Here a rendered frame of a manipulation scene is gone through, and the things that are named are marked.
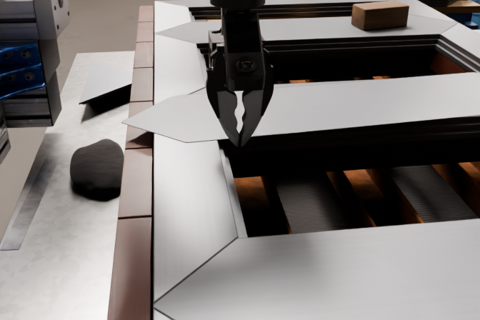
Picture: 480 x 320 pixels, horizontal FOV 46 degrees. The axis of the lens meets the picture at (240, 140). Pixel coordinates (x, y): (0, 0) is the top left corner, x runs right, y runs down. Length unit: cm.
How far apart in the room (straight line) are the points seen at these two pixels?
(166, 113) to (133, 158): 12
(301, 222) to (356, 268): 58
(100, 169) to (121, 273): 46
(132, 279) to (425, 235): 31
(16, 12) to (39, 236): 42
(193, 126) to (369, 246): 36
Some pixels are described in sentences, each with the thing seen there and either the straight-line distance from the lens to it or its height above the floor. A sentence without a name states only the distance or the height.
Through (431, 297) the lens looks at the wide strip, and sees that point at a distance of 57.
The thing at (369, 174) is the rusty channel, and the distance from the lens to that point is 107.
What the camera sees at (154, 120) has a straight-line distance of 88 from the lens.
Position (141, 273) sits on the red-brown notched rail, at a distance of 61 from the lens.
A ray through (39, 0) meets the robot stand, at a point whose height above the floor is 98.
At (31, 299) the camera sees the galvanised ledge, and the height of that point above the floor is 68.
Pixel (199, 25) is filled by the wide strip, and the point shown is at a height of 85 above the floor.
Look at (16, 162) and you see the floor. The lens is 269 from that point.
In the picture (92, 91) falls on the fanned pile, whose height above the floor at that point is 72.
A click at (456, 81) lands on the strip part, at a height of 85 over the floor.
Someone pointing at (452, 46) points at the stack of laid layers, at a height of 84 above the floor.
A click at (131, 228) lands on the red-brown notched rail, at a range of 67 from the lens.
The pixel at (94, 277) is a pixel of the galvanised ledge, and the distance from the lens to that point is 84.
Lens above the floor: 121
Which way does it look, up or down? 27 degrees down
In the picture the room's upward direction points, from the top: straight up
